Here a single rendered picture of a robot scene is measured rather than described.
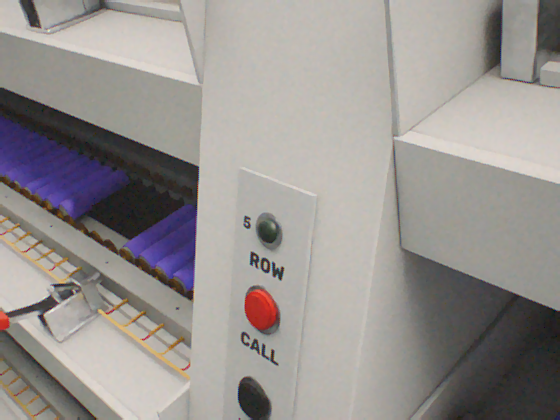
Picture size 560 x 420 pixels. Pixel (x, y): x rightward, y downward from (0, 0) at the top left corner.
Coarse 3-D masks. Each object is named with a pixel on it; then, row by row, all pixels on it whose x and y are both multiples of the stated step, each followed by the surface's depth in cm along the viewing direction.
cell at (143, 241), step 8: (184, 208) 50; (192, 208) 50; (168, 216) 49; (176, 216) 49; (184, 216) 49; (192, 216) 50; (160, 224) 49; (168, 224) 49; (176, 224) 49; (144, 232) 48; (152, 232) 48; (160, 232) 48; (168, 232) 48; (136, 240) 47; (144, 240) 47; (152, 240) 48; (128, 248) 47; (136, 248) 47; (144, 248) 47; (136, 256) 47
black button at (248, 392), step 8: (248, 384) 27; (240, 392) 27; (248, 392) 27; (256, 392) 26; (240, 400) 27; (248, 400) 27; (256, 400) 26; (264, 400) 26; (248, 408) 27; (256, 408) 26; (264, 408) 26; (256, 416) 27
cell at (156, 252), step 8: (184, 224) 48; (192, 224) 48; (176, 232) 47; (184, 232) 47; (192, 232) 48; (160, 240) 47; (168, 240) 47; (176, 240) 47; (184, 240) 47; (152, 248) 46; (160, 248) 46; (168, 248) 46; (176, 248) 47; (144, 256) 46; (152, 256) 46; (160, 256) 46; (152, 264) 46
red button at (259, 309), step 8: (248, 296) 26; (256, 296) 25; (264, 296) 25; (248, 304) 26; (256, 304) 25; (264, 304) 25; (272, 304) 25; (248, 312) 26; (256, 312) 25; (264, 312) 25; (272, 312) 25; (256, 320) 25; (264, 320) 25; (272, 320) 25; (256, 328) 26; (264, 328) 25
